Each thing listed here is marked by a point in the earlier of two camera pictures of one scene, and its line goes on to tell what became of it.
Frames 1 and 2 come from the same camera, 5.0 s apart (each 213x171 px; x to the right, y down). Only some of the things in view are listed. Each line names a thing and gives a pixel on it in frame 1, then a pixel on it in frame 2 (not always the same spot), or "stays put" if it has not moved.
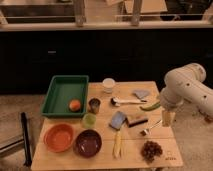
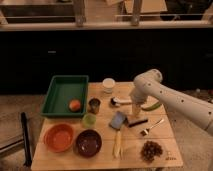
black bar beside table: (28, 160) stays put
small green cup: (89, 120) stays put
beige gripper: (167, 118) to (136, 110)
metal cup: (94, 104) stays put
